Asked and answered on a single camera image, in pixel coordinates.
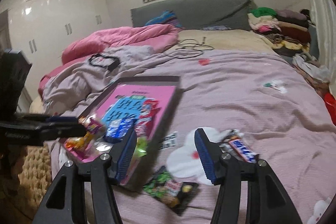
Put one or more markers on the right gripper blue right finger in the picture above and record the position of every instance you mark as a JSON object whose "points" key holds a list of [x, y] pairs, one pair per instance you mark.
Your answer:
{"points": [[267, 202]]}

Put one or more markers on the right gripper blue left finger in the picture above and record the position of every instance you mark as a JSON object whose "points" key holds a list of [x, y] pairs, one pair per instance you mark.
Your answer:
{"points": [[64, 201]]}

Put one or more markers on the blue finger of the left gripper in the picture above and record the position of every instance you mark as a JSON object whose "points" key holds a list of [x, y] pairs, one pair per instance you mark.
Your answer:
{"points": [[36, 134], [43, 118]]}

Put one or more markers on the clear bag round pastry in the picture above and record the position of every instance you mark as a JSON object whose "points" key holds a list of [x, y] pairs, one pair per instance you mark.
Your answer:
{"points": [[101, 147]]}

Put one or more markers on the blue biscuit packet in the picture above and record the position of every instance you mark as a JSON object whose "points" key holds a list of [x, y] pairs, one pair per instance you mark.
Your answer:
{"points": [[117, 129]]}

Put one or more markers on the brown chocolate bar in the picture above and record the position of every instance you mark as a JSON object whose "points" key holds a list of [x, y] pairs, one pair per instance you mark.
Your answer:
{"points": [[232, 143]]}

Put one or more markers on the green black snack packet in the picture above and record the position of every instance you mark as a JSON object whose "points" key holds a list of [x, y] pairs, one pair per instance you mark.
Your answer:
{"points": [[176, 195]]}

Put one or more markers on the green yellow snack bag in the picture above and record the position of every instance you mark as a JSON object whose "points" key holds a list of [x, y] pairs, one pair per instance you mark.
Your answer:
{"points": [[141, 147]]}

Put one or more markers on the red lollipop snack packet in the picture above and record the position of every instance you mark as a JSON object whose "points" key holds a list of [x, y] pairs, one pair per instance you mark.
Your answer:
{"points": [[145, 122]]}

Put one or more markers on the purple orange snack packet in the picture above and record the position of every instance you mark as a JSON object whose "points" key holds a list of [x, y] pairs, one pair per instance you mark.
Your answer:
{"points": [[93, 125]]}

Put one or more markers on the beige knitted rug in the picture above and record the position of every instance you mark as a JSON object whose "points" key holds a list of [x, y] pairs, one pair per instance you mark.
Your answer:
{"points": [[34, 180]]}

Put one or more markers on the pink children's book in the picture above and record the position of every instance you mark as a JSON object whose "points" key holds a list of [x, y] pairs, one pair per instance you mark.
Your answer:
{"points": [[122, 130]]}

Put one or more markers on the lilac bed cover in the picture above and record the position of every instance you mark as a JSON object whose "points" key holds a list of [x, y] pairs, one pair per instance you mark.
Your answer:
{"points": [[279, 115]]}

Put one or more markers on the dark cardboard box tray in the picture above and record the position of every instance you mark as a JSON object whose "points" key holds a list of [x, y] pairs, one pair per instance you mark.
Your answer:
{"points": [[124, 99]]}

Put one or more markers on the white wardrobe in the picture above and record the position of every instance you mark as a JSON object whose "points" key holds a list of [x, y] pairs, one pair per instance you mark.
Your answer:
{"points": [[43, 29]]}

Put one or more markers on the red plastic bag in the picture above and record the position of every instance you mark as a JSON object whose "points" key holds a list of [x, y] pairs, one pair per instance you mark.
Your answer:
{"points": [[330, 103]]}

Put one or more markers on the pink quilt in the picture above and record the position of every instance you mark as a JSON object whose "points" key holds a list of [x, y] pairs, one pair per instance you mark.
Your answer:
{"points": [[158, 36]]}

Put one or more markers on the basket with grey cloth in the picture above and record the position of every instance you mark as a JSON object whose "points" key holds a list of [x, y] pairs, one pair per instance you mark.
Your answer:
{"points": [[316, 75]]}

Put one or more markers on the blue striped pillow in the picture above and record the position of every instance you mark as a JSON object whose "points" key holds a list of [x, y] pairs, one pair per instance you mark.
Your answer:
{"points": [[167, 17]]}

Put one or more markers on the beige bed sheet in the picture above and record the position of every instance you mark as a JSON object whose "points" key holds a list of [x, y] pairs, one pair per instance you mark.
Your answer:
{"points": [[232, 40]]}

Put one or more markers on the pile of folded clothes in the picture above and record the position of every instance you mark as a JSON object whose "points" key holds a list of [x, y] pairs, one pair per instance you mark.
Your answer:
{"points": [[286, 31]]}

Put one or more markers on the grey headboard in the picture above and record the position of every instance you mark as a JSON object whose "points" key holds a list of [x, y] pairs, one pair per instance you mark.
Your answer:
{"points": [[196, 14]]}

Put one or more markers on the white satin curtain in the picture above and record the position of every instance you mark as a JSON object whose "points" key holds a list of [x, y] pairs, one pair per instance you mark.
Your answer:
{"points": [[323, 15]]}

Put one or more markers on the black plastic frame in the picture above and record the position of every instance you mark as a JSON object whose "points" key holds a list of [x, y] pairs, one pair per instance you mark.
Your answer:
{"points": [[107, 62]]}

